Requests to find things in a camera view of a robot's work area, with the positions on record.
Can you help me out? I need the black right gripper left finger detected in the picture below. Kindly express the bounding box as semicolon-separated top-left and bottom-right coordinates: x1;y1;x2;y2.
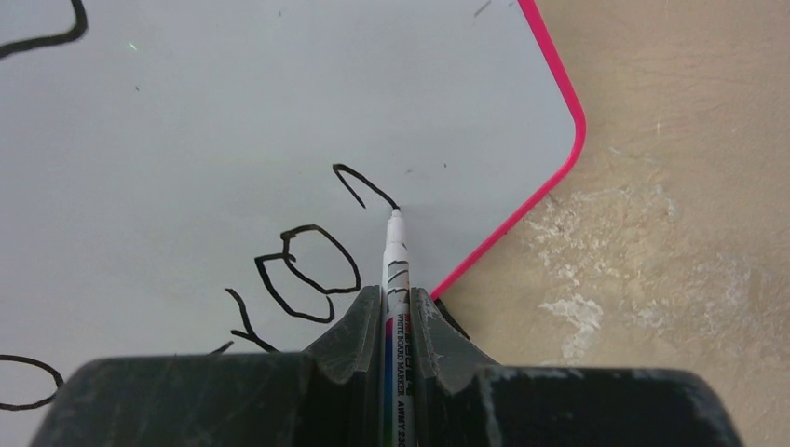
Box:
32;286;381;446

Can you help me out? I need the red framed whiteboard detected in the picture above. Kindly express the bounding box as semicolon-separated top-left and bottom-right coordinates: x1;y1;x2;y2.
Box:
1;1;586;446

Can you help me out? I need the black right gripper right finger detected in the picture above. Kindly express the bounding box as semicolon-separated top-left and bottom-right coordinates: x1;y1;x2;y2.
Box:
411;288;742;446

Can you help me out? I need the white dry erase marker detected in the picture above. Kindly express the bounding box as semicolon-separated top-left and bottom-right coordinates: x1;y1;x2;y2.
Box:
380;208;417;446

